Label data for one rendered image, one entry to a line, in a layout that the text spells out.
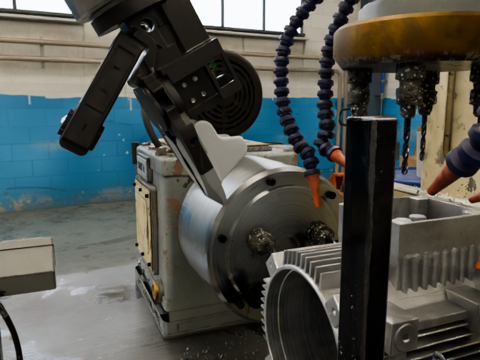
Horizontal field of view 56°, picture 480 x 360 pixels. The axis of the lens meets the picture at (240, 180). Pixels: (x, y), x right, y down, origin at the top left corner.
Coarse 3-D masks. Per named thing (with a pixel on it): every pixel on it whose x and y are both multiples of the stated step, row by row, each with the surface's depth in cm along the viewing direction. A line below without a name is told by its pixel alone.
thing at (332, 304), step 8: (272, 256) 50; (280, 256) 50; (272, 264) 51; (280, 264) 50; (272, 272) 51; (472, 280) 47; (336, 296) 39; (328, 304) 40; (336, 304) 39; (328, 312) 40; (336, 312) 39; (336, 320) 39; (336, 328) 40
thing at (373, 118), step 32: (352, 128) 29; (384, 128) 28; (352, 160) 30; (384, 160) 28; (352, 192) 30; (384, 192) 29; (352, 224) 30; (384, 224) 29; (352, 256) 30; (384, 256) 29; (352, 288) 30; (384, 288) 30; (352, 320) 31; (384, 320) 30; (352, 352) 31
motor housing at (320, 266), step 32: (288, 256) 47; (320, 256) 45; (288, 288) 53; (320, 288) 42; (448, 288) 46; (288, 320) 54; (320, 320) 56; (448, 320) 42; (288, 352) 53; (320, 352) 54; (384, 352) 39; (416, 352) 41; (448, 352) 43
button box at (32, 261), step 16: (16, 240) 57; (32, 240) 58; (48, 240) 58; (0, 256) 56; (16, 256) 56; (32, 256) 57; (48, 256) 57; (0, 272) 55; (16, 272) 55; (32, 272) 56; (48, 272) 56; (0, 288) 57; (16, 288) 58; (32, 288) 60; (48, 288) 61
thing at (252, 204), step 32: (256, 160) 75; (192, 192) 77; (256, 192) 66; (288, 192) 67; (320, 192) 70; (192, 224) 72; (224, 224) 64; (256, 224) 66; (288, 224) 68; (320, 224) 69; (192, 256) 73; (224, 256) 65; (256, 256) 67; (224, 288) 66; (256, 288) 67; (256, 320) 69
